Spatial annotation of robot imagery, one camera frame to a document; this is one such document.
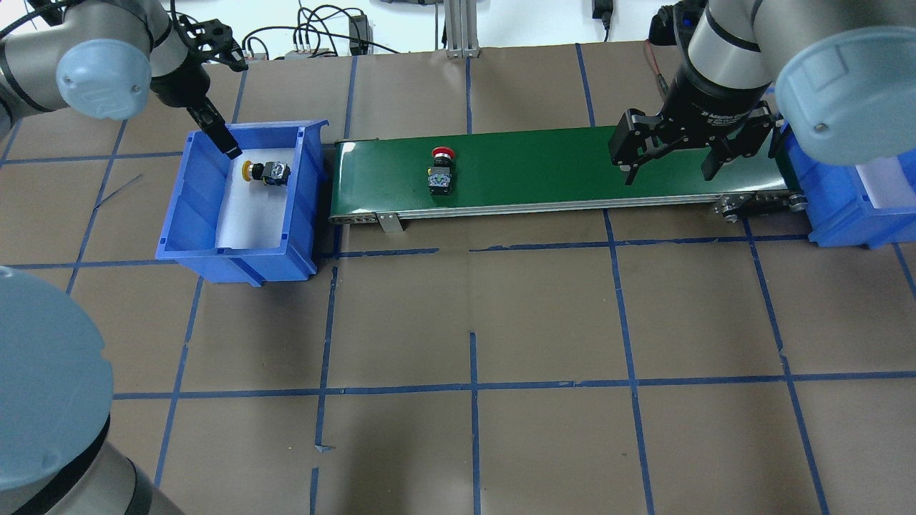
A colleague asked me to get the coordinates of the white foam pad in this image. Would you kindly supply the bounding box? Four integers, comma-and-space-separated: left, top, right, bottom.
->
215, 149, 294, 249

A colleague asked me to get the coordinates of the red push button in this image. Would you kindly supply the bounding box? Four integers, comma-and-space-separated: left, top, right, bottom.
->
427, 146, 456, 196

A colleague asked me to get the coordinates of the red thin wire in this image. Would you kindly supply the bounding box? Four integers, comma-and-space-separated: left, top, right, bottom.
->
643, 39, 670, 97

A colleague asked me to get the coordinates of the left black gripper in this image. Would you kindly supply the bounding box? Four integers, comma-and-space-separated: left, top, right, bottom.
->
150, 57, 243, 160

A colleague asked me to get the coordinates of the yellow push button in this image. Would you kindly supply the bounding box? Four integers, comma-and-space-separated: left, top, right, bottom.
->
241, 160, 291, 187

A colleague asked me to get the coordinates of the aluminium frame post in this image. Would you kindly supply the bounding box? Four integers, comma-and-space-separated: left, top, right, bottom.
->
444, 0, 481, 59

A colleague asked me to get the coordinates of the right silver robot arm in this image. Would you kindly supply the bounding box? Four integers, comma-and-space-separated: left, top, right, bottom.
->
608, 1, 915, 185

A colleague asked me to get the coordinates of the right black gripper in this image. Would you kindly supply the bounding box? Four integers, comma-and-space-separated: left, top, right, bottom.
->
608, 68, 775, 186

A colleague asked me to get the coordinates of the green conveyor belt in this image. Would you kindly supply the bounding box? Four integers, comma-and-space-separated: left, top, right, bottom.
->
329, 127, 802, 225

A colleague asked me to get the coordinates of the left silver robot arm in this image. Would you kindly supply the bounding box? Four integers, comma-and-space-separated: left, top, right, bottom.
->
2, 1, 248, 514

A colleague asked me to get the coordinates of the blue destination bin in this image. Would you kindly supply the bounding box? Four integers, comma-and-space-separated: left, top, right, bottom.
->
776, 123, 915, 248

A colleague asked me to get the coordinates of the blue source bin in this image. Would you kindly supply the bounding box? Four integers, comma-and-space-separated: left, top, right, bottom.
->
156, 119, 329, 287

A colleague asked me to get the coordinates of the black power adapter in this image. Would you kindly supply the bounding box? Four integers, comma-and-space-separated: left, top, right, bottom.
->
348, 14, 371, 56

